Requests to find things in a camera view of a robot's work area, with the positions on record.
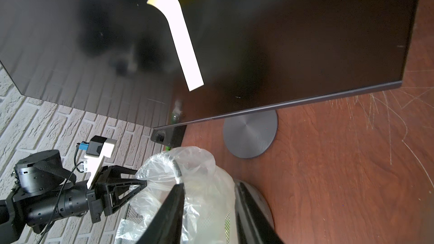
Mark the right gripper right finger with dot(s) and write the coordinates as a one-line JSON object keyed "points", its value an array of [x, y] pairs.
{"points": [[252, 218]]}

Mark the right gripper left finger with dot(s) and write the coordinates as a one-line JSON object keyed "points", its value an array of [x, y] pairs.
{"points": [[166, 227]]}

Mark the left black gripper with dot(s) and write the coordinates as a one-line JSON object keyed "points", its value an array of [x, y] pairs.
{"points": [[56, 205]]}

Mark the yellow sticky note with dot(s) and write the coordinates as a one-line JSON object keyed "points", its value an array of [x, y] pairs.
{"points": [[172, 11]]}

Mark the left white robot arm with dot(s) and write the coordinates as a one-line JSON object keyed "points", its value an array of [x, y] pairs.
{"points": [[45, 192]]}

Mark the black box under monitor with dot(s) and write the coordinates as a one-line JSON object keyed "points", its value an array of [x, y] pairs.
{"points": [[160, 136]]}

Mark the round grey monitor base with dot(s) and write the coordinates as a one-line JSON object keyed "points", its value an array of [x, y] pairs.
{"points": [[250, 135]]}

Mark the black flat monitor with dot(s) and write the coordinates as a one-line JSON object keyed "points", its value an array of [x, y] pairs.
{"points": [[117, 57]]}

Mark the clear plastic bin liner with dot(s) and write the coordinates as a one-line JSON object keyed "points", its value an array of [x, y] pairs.
{"points": [[209, 206]]}

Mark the small green object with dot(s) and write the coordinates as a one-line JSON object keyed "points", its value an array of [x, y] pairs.
{"points": [[174, 118]]}

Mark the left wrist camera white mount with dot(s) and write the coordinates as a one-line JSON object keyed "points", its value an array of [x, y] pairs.
{"points": [[96, 150]]}

